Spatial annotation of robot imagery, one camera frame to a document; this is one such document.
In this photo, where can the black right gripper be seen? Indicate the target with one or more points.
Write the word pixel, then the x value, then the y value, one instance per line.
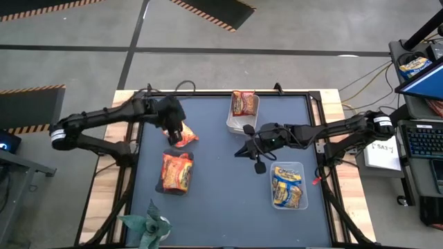
pixel 273 138

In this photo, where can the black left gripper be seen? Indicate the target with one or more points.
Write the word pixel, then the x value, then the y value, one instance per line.
pixel 171 112

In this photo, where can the orange noodle packet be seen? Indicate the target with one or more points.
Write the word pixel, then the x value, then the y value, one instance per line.
pixel 176 174
pixel 190 136
pixel 244 103

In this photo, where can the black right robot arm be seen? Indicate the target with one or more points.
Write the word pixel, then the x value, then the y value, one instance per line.
pixel 339 129

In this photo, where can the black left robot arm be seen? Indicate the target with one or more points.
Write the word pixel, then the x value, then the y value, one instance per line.
pixel 104 114

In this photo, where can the clear plastic container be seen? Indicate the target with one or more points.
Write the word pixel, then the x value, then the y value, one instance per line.
pixel 305 204
pixel 237 122

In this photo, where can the blue noodle packet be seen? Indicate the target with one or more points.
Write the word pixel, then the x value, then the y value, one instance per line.
pixel 287 197
pixel 414 66
pixel 287 174

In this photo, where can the blue table mat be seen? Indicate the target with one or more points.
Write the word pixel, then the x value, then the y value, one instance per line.
pixel 225 190

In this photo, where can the black plastic tray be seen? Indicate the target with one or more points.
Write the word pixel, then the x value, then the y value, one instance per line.
pixel 159 188

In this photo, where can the red tag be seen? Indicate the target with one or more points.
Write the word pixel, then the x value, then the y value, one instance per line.
pixel 316 180

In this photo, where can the teal artificial plant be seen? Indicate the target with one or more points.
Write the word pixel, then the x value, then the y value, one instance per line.
pixel 147 224

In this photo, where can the white paper sign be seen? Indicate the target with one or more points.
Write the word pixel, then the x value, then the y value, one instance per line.
pixel 382 154

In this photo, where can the black floor mat striped edge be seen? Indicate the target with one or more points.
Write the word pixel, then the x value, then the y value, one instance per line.
pixel 221 12
pixel 41 8
pixel 27 107

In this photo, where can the grey equipment cart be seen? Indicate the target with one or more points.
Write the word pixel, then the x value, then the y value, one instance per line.
pixel 415 169

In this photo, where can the grey side table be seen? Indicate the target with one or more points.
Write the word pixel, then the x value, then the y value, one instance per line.
pixel 17 180

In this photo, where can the black computer tower blue light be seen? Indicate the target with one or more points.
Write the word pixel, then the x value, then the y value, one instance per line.
pixel 8 141

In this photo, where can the black keyboard blue backlight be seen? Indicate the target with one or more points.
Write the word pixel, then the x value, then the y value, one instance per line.
pixel 424 140

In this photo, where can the laptop screen blue display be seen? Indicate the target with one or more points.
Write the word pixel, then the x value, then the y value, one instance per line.
pixel 424 83

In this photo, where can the black box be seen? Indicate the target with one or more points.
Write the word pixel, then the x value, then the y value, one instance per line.
pixel 432 211

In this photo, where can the black pole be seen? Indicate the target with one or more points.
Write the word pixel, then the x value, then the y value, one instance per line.
pixel 424 31

